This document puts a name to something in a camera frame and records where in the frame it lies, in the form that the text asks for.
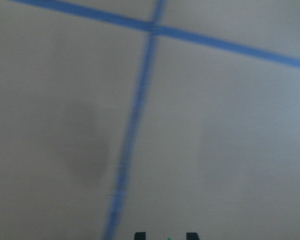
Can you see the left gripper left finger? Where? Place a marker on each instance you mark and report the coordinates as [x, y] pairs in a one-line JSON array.
[[140, 236]]

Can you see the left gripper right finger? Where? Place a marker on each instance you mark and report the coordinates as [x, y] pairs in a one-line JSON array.
[[192, 236]]

